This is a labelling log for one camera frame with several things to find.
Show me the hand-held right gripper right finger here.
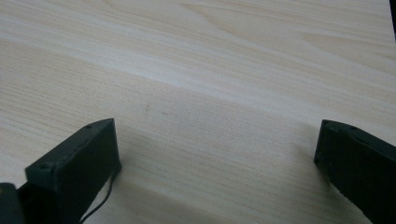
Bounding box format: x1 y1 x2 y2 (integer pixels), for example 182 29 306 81
313 119 396 224

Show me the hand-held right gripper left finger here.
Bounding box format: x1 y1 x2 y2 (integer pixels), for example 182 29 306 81
17 118 122 224

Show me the thin black cord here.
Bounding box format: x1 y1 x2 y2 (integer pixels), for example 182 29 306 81
78 170 120 224

